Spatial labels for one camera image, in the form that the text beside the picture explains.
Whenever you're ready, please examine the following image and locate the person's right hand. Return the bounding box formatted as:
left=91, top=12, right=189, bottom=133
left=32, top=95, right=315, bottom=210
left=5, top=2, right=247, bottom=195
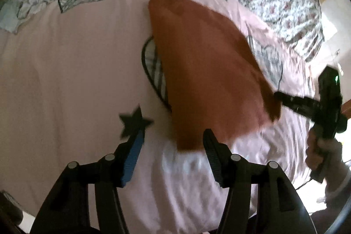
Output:
left=305, top=130, right=330, bottom=172

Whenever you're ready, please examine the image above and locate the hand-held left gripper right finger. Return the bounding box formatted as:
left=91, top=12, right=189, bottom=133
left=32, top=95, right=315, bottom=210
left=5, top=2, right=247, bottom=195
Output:
left=202, top=128, right=316, bottom=234

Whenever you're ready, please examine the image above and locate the rust orange knit sweater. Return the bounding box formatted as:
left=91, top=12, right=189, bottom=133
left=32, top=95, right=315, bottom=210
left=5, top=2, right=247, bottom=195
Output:
left=148, top=0, right=283, bottom=154

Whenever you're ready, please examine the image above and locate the pink bed sheet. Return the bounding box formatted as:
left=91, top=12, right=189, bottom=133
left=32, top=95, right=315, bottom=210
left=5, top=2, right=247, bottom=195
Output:
left=0, top=0, right=327, bottom=234

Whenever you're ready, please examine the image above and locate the black cable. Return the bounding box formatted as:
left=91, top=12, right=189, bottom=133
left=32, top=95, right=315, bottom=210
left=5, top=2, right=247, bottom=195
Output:
left=295, top=176, right=314, bottom=192

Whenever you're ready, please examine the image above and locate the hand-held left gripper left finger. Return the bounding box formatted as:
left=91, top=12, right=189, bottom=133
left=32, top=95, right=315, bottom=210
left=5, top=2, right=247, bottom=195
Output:
left=29, top=126, right=146, bottom=234

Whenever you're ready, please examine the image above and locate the person's right forearm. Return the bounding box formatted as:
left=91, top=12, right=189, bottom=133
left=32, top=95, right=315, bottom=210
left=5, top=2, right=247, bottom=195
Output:
left=317, top=141, right=351, bottom=204

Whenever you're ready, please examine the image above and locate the small-flower print quilt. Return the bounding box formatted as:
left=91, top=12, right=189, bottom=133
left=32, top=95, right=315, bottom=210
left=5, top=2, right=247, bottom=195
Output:
left=110, top=0, right=325, bottom=62

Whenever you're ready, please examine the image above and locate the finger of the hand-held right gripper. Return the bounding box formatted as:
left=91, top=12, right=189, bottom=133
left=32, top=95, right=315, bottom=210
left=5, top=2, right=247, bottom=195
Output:
left=274, top=91, right=320, bottom=117

